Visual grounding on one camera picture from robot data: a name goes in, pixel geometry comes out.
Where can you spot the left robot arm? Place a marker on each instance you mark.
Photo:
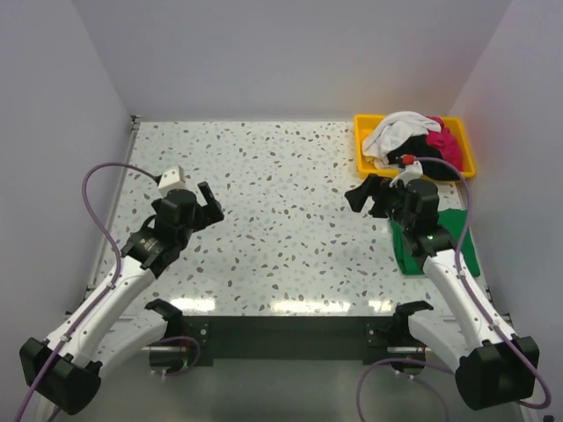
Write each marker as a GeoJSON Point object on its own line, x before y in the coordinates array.
{"type": "Point", "coordinates": [63, 367]}

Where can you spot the yellow plastic bin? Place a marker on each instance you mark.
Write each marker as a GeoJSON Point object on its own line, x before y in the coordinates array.
{"type": "Point", "coordinates": [366, 123]}

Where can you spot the pink t shirt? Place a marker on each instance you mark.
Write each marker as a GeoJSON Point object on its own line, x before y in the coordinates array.
{"type": "Point", "coordinates": [446, 143]}

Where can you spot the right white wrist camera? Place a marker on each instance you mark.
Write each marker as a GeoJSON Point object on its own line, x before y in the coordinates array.
{"type": "Point", "coordinates": [409, 173]}

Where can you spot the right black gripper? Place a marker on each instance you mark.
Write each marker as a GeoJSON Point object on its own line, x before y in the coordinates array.
{"type": "Point", "coordinates": [357, 197]}

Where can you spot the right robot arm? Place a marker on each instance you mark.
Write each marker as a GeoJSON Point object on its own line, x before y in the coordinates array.
{"type": "Point", "coordinates": [491, 363]}

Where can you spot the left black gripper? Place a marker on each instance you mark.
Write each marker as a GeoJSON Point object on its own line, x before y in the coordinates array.
{"type": "Point", "coordinates": [208, 214]}

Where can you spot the white t shirt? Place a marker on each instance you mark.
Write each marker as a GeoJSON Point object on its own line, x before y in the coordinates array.
{"type": "Point", "coordinates": [392, 132]}

